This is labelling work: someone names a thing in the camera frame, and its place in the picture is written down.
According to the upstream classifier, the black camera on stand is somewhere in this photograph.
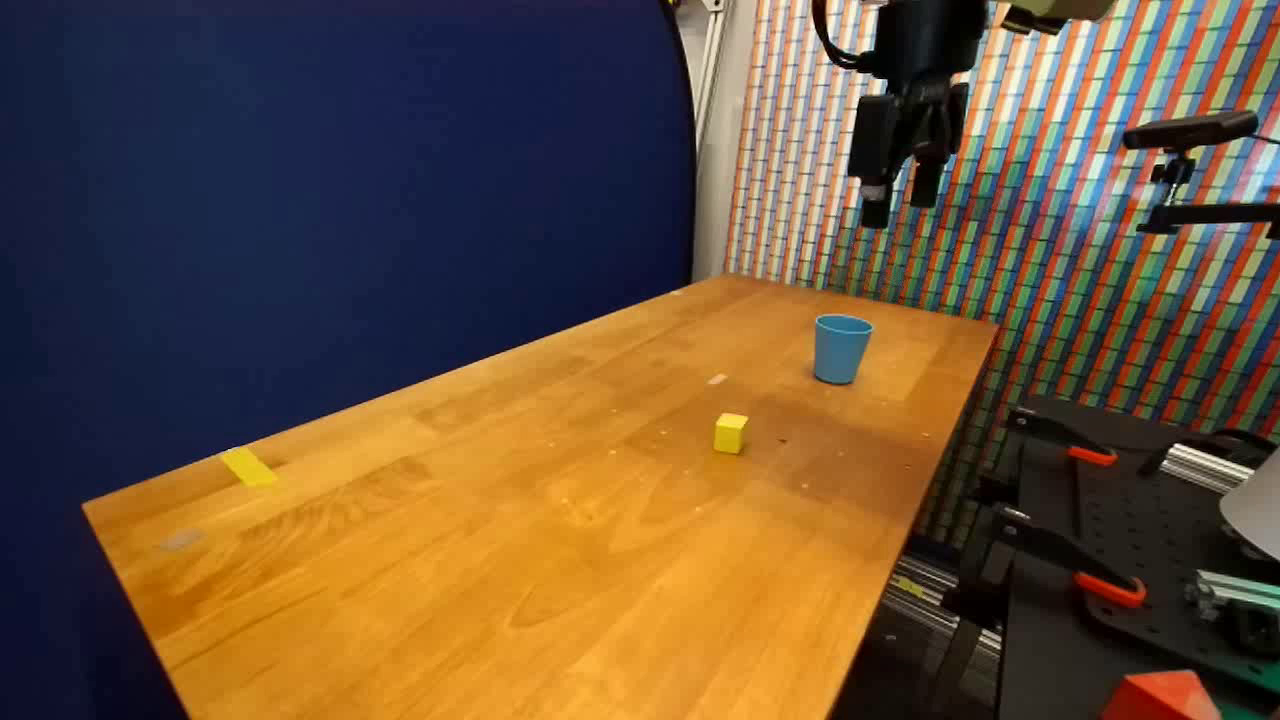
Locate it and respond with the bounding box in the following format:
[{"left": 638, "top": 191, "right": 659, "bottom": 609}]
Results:
[{"left": 1120, "top": 111, "right": 1280, "bottom": 242}]

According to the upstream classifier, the red angular block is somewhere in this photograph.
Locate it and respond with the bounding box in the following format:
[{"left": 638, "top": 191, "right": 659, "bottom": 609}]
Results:
[{"left": 1102, "top": 668, "right": 1219, "bottom": 720}]

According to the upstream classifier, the blue plastic cup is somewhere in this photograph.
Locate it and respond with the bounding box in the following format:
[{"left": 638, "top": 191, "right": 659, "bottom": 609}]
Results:
[{"left": 812, "top": 312, "right": 871, "bottom": 385}]

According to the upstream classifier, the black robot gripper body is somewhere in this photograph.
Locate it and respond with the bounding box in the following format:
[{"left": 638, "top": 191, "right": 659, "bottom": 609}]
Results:
[{"left": 871, "top": 0, "right": 988, "bottom": 97}]

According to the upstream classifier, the yellow tape strip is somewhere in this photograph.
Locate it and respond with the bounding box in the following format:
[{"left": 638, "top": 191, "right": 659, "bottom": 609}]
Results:
[{"left": 219, "top": 450, "right": 275, "bottom": 488}]

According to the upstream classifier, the upper black orange clamp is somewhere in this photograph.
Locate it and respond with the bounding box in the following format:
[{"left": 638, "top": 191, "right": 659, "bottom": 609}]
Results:
[{"left": 1010, "top": 404, "right": 1120, "bottom": 470}]

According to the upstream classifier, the lower black orange clamp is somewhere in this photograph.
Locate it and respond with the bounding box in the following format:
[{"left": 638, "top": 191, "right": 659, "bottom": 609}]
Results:
[{"left": 993, "top": 506, "right": 1149, "bottom": 614}]

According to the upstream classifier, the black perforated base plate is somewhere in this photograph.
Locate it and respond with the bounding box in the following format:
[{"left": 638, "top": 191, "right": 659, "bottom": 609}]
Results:
[{"left": 996, "top": 401, "right": 1280, "bottom": 720}]

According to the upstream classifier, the yellow cube block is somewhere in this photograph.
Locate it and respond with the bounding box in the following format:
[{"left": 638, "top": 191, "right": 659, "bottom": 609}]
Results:
[{"left": 711, "top": 414, "right": 748, "bottom": 455}]

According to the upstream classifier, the black orange clamp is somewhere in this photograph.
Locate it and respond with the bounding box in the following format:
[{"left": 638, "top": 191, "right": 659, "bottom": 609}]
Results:
[
  {"left": 1010, "top": 404, "right": 1120, "bottom": 470},
  {"left": 993, "top": 506, "right": 1149, "bottom": 614}
]

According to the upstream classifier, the blue fabric partition screen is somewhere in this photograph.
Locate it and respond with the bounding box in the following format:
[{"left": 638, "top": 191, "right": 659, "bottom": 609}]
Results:
[{"left": 0, "top": 0, "right": 698, "bottom": 720}]

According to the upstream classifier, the silver aluminium profile bar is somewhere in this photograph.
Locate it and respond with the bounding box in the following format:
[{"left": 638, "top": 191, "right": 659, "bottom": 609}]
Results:
[{"left": 1161, "top": 443, "right": 1252, "bottom": 493}]

